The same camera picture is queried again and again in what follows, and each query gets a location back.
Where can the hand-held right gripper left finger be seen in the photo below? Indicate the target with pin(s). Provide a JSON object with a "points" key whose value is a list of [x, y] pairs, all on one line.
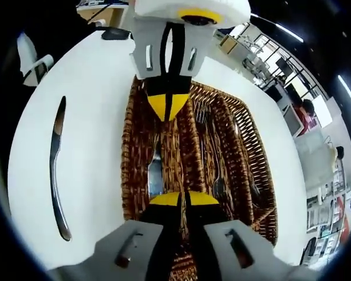
{"points": [[120, 257]]}

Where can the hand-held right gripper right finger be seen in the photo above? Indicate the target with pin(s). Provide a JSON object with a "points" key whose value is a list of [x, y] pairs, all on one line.
{"points": [[240, 257]]}

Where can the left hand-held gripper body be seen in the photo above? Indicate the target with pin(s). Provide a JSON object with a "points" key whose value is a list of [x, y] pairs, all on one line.
{"points": [[158, 8]]}

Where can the silver metal fork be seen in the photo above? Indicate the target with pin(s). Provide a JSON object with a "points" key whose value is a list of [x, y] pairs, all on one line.
{"points": [[202, 114], [219, 187]]}

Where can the silver metal spoon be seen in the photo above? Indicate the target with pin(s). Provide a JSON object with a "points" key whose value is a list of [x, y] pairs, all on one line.
{"points": [[256, 188]]}

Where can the silver metal knife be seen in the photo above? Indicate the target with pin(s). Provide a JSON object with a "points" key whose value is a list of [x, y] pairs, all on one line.
{"points": [[55, 181], [155, 175]]}

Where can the brown wicker storage slots basket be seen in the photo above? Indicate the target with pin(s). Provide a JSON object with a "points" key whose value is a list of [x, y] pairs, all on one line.
{"points": [[190, 146]]}

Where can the white storage shelving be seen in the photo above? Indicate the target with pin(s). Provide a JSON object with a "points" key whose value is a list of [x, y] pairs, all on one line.
{"points": [[321, 210]]}

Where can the wooden cabinet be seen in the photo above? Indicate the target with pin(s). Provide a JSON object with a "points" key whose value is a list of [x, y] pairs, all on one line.
{"points": [[228, 44]]}

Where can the black computer mouse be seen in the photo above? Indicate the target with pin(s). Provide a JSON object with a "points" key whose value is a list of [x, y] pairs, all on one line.
{"points": [[114, 34]]}

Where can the black monitor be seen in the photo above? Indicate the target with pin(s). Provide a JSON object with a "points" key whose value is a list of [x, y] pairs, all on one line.
{"points": [[283, 65]]}

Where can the ceiling light strip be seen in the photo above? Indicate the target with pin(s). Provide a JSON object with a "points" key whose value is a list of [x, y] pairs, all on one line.
{"points": [[289, 32]]}

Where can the white office chair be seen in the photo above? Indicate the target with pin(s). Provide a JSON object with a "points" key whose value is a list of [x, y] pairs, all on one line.
{"points": [[27, 52], [292, 123]]}

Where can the translucent white chair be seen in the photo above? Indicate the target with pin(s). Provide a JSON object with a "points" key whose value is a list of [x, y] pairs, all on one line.
{"points": [[313, 155]]}

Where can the long curved ceiling light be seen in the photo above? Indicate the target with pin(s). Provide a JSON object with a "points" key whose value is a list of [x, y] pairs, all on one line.
{"points": [[346, 87]]}

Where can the white wall screen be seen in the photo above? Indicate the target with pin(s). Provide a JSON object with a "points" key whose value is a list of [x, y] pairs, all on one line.
{"points": [[324, 111]]}

